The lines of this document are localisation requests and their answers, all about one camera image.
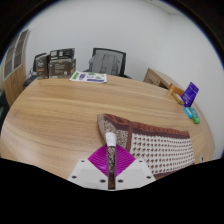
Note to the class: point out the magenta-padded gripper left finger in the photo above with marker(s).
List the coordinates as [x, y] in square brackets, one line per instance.
[96, 161]

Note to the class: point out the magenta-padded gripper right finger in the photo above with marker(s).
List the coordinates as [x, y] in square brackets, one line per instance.
[124, 161]

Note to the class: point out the brown patterned towel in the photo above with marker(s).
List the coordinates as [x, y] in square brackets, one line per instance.
[160, 150]

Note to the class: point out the blue tissue pack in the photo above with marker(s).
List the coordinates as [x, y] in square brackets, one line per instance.
[188, 112]

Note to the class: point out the small beige packet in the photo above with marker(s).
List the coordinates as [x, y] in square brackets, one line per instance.
[178, 99]

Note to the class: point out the green tissue pack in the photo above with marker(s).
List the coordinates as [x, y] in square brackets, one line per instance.
[195, 116]

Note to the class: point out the white printed paper sheet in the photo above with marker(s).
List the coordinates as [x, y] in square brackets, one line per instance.
[88, 77]

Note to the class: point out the orange box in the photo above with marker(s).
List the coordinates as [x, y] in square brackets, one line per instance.
[175, 89]

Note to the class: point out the low wooden side cabinet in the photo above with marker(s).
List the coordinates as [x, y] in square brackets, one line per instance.
[156, 78]

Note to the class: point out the purple package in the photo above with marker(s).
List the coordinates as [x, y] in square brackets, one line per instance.
[190, 93]

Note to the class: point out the grey mesh office chair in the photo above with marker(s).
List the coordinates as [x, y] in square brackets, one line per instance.
[105, 63]

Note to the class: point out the large dark cardboard box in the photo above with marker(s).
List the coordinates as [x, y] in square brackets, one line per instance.
[62, 66]

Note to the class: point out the tall dark cardboard box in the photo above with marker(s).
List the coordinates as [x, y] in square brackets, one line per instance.
[42, 67]

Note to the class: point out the wooden glass-door cabinet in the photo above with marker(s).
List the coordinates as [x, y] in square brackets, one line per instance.
[15, 66]

